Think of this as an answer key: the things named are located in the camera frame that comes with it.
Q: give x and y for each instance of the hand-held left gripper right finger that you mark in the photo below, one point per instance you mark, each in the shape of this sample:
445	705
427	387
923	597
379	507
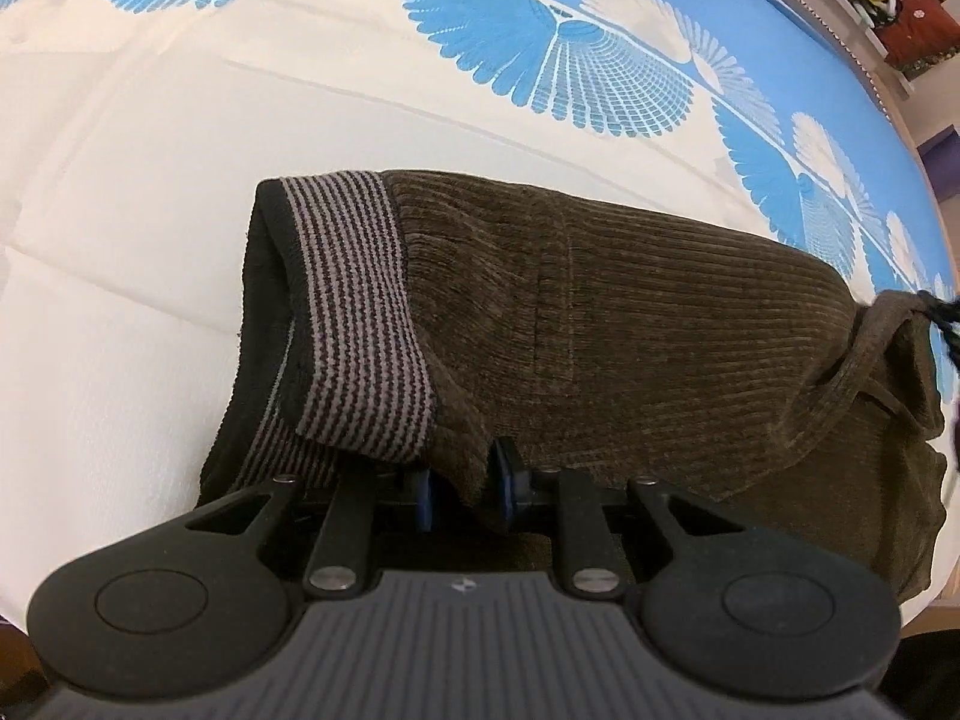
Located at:
506	491

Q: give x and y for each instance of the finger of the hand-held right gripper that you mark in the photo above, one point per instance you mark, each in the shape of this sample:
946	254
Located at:
946	326

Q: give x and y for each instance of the dark red bag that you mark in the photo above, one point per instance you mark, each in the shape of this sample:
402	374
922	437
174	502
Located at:
922	34

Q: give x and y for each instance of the blue white printed bed sheet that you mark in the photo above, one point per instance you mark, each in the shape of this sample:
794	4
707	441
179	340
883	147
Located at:
187	127

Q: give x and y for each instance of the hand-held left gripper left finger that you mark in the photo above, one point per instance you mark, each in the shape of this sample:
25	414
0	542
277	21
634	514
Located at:
424	499

